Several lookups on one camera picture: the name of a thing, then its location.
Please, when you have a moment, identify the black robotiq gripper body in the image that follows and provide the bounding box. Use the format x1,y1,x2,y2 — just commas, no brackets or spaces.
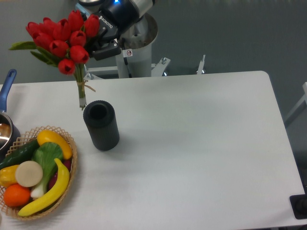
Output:
80,0,134,51

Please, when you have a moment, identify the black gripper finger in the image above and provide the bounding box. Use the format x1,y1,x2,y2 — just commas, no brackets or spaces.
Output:
90,39,121,60

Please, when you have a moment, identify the red tulip bouquet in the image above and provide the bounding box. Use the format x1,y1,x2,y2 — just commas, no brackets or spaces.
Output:
10,10,100,109

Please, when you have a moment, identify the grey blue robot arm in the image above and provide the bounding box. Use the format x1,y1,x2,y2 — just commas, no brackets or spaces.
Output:
78,0,156,60

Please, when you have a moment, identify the dark grey ribbed vase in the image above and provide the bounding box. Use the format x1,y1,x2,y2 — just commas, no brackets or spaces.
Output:
83,100,119,151

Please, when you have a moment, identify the purple eggplant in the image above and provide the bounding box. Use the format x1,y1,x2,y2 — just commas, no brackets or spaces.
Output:
47,160,71,190

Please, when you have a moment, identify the green bok choy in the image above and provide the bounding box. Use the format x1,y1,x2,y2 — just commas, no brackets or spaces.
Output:
31,142,63,199

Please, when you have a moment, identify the woven wicker basket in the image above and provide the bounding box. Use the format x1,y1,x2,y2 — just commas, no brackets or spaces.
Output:
0,126,78,221

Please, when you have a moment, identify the green cucumber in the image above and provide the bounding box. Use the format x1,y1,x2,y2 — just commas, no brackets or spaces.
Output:
0,139,40,169

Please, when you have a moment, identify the beige round disc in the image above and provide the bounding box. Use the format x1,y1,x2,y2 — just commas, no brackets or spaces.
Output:
15,161,43,187

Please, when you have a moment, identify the yellow banana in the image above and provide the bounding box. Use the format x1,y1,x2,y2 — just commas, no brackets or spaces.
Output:
18,158,70,217

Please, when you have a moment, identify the yellow bell pepper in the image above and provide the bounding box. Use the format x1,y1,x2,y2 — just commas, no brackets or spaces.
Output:
0,165,19,187

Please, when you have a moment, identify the orange fruit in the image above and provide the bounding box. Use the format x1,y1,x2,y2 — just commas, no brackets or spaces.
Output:
3,184,30,207

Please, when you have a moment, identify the black device at table edge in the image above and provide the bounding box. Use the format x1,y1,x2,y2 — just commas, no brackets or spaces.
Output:
289,194,307,219

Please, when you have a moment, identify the white metal frame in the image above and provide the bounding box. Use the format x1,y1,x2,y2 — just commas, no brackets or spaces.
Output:
85,55,206,80

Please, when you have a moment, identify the blue handled saucepan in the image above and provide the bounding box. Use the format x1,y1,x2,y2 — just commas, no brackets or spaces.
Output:
0,69,21,161

